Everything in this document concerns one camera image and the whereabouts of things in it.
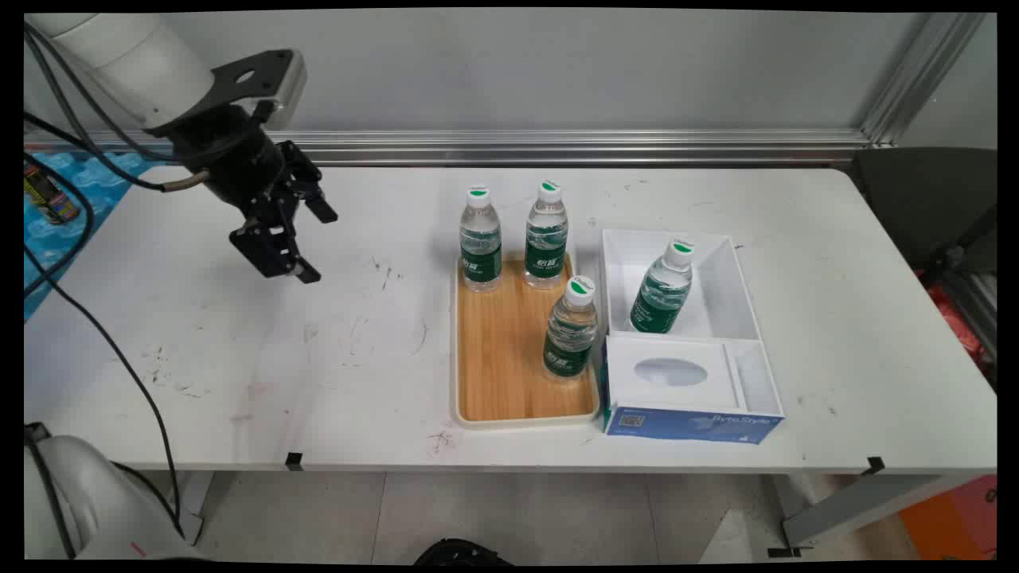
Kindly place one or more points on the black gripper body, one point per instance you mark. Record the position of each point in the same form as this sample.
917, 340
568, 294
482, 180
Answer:
235, 159

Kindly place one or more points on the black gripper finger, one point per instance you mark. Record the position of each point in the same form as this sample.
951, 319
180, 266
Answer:
271, 247
312, 191

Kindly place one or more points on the green label water bottle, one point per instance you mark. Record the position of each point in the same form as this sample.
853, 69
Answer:
481, 247
662, 294
570, 334
546, 243

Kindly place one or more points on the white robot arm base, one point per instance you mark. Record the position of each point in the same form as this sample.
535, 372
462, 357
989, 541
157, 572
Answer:
72, 497

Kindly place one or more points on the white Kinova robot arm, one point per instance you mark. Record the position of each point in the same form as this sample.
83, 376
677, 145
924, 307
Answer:
119, 56

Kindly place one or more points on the blue patterned cloth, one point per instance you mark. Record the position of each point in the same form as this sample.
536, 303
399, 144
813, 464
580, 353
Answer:
95, 191

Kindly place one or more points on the dark printed can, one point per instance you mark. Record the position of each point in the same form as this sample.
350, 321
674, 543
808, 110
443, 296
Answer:
49, 199

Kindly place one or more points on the wooden tray with cream rim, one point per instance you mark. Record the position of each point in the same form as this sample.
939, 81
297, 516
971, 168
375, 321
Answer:
501, 358

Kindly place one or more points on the white table leg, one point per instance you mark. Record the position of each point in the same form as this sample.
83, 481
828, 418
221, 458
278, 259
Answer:
195, 497

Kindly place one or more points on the black round object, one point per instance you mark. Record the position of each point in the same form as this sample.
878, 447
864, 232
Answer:
462, 552

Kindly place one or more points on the white open box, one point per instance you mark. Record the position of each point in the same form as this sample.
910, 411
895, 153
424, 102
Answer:
716, 294

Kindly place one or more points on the blue box with white insert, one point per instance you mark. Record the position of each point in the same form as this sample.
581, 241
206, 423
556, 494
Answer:
685, 422

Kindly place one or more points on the red bag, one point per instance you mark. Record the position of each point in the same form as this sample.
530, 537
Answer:
959, 322

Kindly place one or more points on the orange box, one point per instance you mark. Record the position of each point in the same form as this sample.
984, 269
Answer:
955, 517

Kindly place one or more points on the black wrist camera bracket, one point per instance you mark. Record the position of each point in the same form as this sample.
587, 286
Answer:
247, 78

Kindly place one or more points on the horizontal aluminium frame rail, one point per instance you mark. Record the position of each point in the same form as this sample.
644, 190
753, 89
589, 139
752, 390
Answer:
557, 147

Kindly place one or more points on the slanted aluminium frame post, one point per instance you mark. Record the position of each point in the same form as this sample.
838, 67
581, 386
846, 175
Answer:
923, 76

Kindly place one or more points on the aluminium frame beam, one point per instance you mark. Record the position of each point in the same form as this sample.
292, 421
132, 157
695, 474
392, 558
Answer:
975, 306

